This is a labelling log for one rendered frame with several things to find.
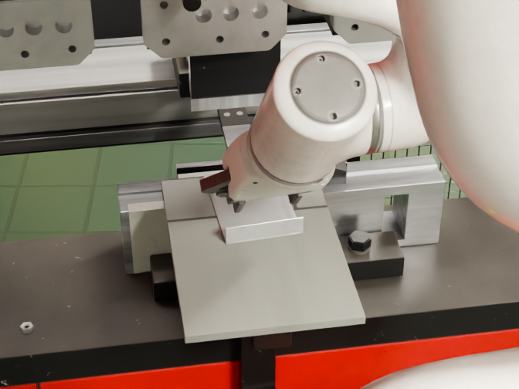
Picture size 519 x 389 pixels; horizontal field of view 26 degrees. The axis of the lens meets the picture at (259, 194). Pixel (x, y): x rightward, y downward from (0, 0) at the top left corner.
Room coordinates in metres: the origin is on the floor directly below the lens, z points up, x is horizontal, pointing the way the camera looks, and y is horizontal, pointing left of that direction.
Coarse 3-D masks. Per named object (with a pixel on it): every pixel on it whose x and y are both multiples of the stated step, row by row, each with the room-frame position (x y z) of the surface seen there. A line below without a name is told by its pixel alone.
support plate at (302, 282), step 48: (192, 192) 1.03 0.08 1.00; (192, 240) 0.95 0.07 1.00; (288, 240) 0.95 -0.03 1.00; (336, 240) 0.95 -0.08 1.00; (192, 288) 0.87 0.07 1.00; (240, 288) 0.87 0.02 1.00; (288, 288) 0.87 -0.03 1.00; (336, 288) 0.87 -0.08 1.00; (192, 336) 0.80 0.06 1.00; (240, 336) 0.81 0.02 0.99
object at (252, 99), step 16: (272, 48) 1.08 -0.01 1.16; (192, 64) 1.07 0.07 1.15; (208, 64) 1.07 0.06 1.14; (224, 64) 1.08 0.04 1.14; (240, 64) 1.08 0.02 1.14; (256, 64) 1.08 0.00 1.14; (272, 64) 1.08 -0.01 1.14; (192, 80) 1.07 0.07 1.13; (208, 80) 1.07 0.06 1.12; (224, 80) 1.08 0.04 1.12; (240, 80) 1.08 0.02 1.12; (256, 80) 1.08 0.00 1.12; (192, 96) 1.07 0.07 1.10; (208, 96) 1.07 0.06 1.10; (224, 96) 1.08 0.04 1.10; (240, 96) 1.09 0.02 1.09; (256, 96) 1.09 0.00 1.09
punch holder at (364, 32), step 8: (328, 16) 1.10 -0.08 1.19; (336, 16) 1.06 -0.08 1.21; (328, 24) 1.10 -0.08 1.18; (336, 24) 1.06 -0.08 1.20; (344, 24) 1.06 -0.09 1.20; (352, 24) 1.06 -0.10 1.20; (360, 24) 1.06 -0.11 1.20; (368, 24) 1.06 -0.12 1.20; (336, 32) 1.06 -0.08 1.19; (344, 32) 1.06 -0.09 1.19; (352, 32) 1.06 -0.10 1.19; (360, 32) 1.06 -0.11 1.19; (368, 32) 1.06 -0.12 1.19; (376, 32) 1.07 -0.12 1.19; (384, 32) 1.07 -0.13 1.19; (352, 40) 1.06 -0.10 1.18; (360, 40) 1.06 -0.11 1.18; (368, 40) 1.06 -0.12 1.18; (376, 40) 1.07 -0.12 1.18; (384, 40) 1.07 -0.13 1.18
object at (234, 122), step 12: (180, 60) 1.30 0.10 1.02; (180, 72) 1.27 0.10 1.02; (180, 84) 1.26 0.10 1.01; (180, 96) 1.26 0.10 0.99; (240, 108) 1.21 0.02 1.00; (228, 120) 1.18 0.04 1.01; (240, 120) 1.18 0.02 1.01; (228, 132) 1.15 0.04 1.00; (240, 132) 1.15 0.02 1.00; (228, 144) 1.12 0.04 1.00
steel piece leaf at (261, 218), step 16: (224, 208) 1.00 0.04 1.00; (256, 208) 1.00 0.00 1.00; (272, 208) 1.00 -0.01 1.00; (288, 208) 1.00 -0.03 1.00; (224, 224) 0.97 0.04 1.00; (240, 224) 0.97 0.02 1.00; (256, 224) 0.95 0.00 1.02; (272, 224) 0.95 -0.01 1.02; (288, 224) 0.95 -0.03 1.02; (240, 240) 0.94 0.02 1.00
